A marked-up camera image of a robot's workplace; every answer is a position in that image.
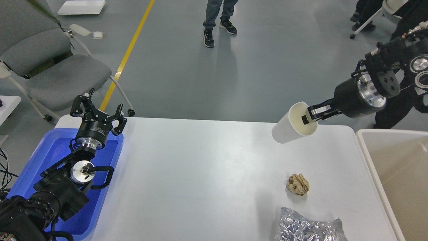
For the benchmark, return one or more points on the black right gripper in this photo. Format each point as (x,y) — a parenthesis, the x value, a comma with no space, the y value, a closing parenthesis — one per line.
(354,98)

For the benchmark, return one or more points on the white side table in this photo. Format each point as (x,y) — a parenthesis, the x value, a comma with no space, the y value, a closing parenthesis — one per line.
(9,103)

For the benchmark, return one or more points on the small white floor object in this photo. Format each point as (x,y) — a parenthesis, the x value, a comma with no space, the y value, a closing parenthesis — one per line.
(97,35)

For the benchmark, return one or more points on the crumpled aluminium foil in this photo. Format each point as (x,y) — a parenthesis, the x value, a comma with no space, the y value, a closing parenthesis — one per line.
(296,227)

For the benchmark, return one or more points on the grey office chair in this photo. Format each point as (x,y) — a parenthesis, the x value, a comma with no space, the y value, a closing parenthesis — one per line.
(48,64)

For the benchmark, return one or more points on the crumpled brown paper ball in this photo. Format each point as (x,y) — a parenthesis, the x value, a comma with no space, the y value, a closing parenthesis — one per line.
(298,184)

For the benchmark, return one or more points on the blue plastic bin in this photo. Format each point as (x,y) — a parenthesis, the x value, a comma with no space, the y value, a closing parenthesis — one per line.
(53,147)

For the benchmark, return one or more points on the white paper cup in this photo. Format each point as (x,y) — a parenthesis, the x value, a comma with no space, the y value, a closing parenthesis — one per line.
(291,126)

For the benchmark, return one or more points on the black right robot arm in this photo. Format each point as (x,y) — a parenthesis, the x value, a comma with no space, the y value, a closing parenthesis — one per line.
(374,80)

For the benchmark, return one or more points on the person in black tracksuit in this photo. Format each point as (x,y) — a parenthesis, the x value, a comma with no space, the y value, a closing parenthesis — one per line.
(412,13)

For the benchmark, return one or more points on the white rolling chair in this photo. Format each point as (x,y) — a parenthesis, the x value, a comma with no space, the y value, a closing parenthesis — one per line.
(367,20)

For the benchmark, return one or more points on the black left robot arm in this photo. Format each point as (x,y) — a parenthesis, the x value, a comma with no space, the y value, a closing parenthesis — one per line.
(62,190)

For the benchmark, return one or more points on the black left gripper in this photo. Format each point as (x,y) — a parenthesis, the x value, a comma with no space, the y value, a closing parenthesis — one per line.
(92,129)

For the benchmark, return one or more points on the beige plastic bin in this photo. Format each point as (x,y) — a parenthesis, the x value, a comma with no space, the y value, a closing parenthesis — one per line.
(398,164)

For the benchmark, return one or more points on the white foam board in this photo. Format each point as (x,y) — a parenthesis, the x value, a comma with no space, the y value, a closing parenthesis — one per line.
(82,7)

